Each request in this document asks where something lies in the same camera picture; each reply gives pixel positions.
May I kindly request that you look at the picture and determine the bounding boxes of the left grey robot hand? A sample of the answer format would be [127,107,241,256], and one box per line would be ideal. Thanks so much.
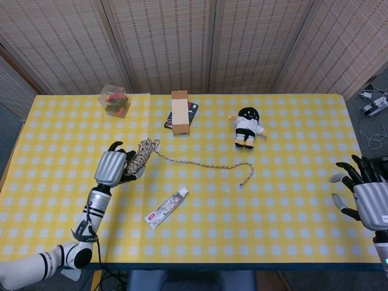
[93,141,146,187]

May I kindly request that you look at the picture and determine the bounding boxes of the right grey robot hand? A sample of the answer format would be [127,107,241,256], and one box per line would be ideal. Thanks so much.
[329,153,388,233]

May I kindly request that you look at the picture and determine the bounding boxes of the beige and black braided rope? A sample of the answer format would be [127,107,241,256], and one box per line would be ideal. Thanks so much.
[125,138,255,187]

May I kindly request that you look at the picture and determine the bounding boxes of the clear box of clips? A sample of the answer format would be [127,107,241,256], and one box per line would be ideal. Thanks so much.
[99,84,132,118]

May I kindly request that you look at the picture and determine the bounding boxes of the floral print toothpaste tube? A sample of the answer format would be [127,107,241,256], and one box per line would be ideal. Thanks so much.
[144,187,190,230]

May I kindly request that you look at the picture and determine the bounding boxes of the tan cardboard box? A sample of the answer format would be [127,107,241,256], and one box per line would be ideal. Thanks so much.
[171,90,191,135]

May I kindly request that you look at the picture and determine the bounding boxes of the grey device on floor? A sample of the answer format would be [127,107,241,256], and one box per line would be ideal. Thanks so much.
[357,84,388,118]

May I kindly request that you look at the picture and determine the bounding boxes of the dark flat book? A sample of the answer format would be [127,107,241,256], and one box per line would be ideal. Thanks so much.
[164,101,200,130]

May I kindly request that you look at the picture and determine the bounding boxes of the yellow checkered tablecloth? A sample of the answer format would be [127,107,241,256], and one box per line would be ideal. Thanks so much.
[0,93,386,264]

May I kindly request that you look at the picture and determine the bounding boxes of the woven folding screen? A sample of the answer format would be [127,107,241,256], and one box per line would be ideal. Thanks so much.
[0,0,388,122]

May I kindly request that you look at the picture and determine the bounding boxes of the blue chair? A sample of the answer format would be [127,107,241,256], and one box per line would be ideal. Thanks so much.
[125,269,257,291]

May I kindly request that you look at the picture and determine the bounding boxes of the black and white plush doll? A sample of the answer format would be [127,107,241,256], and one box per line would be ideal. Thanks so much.
[227,107,268,150]

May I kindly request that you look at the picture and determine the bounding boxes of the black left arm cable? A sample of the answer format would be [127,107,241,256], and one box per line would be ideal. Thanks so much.
[71,199,128,286]

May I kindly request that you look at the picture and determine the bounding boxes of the thin white floor cable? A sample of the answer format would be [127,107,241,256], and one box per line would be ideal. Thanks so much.
[360,121,388,151]

